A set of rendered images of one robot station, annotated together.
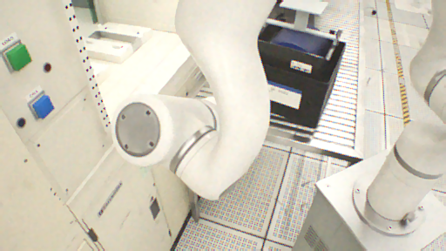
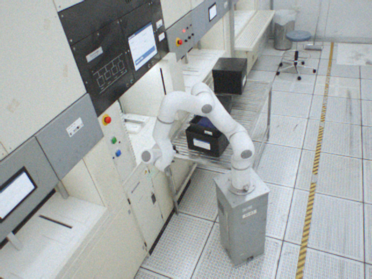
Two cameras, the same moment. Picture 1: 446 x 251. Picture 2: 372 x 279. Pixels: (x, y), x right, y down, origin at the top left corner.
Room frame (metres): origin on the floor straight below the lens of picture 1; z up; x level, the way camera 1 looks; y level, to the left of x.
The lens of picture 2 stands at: (-0.97, -0.33, 2.24)
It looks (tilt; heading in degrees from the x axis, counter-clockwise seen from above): 38 degrees down; 8
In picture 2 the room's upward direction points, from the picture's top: 8 degrees counter-clockwise
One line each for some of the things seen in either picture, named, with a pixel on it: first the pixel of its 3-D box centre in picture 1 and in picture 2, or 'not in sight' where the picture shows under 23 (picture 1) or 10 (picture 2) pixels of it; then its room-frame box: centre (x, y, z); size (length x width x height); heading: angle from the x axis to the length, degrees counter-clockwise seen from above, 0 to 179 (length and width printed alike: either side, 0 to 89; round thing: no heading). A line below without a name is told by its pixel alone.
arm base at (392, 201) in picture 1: (402, 181); (240, 174); (0.39, -0.43, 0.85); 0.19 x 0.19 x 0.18
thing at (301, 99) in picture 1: (293, 71); (210, 133); (0.84, -0.23, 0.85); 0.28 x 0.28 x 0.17; 62
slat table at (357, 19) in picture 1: (287, 100); (226, 145); (1.25, -0.35, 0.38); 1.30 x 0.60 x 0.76; 160
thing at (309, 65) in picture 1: (296, 50); (209, 125); (0.84, -0.23, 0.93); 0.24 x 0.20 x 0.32; 62
